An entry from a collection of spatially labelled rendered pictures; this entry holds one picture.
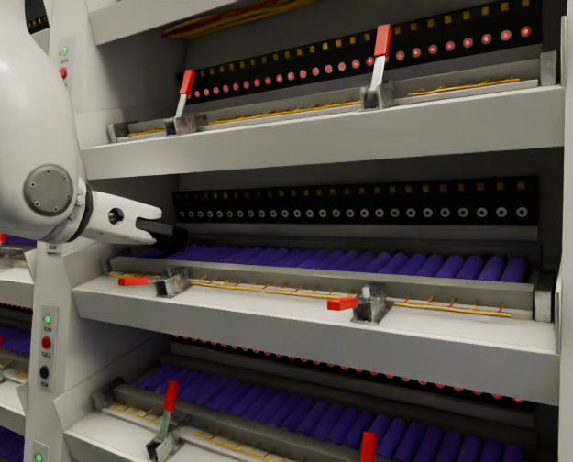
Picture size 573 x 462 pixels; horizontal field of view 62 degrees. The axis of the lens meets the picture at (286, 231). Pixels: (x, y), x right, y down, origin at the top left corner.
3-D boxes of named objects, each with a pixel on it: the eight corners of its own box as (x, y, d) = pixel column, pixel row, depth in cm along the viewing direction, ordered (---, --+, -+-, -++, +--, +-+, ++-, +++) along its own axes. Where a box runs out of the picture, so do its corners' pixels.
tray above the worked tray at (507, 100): (565, 147, 37) (566, -50, 34) (87, 180, 70) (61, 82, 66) (575, 117, 53) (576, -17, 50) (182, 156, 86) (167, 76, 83)
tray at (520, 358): (560, 407, 36) (559, 291, 34) (79, 317, 69) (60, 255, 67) (571, 299, 52) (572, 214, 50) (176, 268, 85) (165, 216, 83)
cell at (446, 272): (464, 270, 52) (450, 294, 47) (447, 269, 53) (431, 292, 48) (463, 255, 52) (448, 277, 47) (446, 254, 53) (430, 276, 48)
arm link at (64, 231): (77, 165, 52) (100, 174, 54) (32, 170, 56) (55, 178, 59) (60, 241, 50) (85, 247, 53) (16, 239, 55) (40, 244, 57)
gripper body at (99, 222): (95, 175, 53) (169, 202, 62) (43, 180, 59) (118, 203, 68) (82, 241, 52) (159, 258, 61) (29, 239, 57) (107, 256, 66)
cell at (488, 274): (505, 272, 50) (494, 298, 45) (487, 271, 51) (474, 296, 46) (504, 256, 50) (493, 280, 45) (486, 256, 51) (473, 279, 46)
